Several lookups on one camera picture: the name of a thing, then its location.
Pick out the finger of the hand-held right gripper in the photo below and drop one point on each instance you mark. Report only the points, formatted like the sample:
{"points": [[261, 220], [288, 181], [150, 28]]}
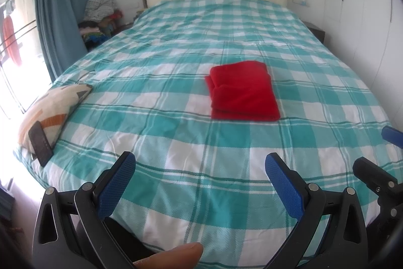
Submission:
{"points": [[393, 136], [371, 176]]}

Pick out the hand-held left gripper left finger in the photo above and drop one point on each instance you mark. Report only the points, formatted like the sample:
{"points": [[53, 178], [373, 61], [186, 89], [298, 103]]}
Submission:
{"points": [[116, 184]]}

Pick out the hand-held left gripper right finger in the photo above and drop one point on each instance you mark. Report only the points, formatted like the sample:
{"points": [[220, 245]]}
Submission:
{"points": [[285, 187]]}

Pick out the red knit sweater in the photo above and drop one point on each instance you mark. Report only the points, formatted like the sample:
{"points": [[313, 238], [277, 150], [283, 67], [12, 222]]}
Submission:
{"points": [[242, 92]]}

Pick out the pile of clothes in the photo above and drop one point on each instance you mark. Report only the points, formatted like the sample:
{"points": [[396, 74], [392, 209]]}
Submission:
{"points": [[99, 17]]}

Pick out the person's left hand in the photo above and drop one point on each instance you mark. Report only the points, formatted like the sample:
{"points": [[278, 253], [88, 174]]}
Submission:
{"points": [[173, 256]]}

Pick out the teal plaid blanket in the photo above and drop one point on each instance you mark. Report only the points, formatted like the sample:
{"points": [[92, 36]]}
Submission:
{"points": [[189, 143]]}

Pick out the dark phone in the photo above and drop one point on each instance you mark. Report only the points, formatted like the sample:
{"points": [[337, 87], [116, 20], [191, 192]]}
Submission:
{"points": [[39, 143]]}

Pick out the patterned cream pillow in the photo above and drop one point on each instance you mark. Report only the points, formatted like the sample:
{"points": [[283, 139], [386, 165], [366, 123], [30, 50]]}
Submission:
{"points": [[53, 105]]}

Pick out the dark wooden nightstand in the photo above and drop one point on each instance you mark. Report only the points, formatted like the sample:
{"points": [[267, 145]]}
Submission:
{"points": [[316, 32]]}

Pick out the white wardrobe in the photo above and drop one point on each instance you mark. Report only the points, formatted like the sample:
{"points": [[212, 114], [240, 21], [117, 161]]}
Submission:
{"points": [[362, 4]]}

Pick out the red hanging garment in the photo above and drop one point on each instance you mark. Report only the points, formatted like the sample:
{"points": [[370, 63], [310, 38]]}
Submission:
{"points": [[11, 39]]}

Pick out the blue curtain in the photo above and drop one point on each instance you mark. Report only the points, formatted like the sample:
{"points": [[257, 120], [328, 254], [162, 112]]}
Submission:
{"points": [[63, 4]]}

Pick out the wall switch panel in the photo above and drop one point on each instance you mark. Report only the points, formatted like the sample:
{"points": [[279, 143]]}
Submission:
{"points": [[300, 0]]}

